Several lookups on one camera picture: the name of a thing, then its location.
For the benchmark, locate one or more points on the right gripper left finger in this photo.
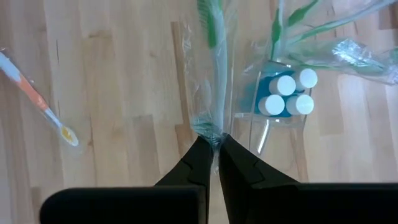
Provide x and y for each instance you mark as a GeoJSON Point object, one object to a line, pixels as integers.
{"type": "Point", "coordinates": [192, 168]}

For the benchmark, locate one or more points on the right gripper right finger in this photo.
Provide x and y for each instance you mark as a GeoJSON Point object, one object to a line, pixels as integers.
{"type": "Point", "coordinates": [242, 174]}

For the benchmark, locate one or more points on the clear acrylic organizer box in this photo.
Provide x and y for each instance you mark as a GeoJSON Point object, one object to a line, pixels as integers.
{"type": "Point", "coordinates": [267, 121]}

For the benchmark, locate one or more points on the orange toothbrush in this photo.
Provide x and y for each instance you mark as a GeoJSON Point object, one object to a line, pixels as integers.
{"type": "Point", "coordinates": [31, 93]}

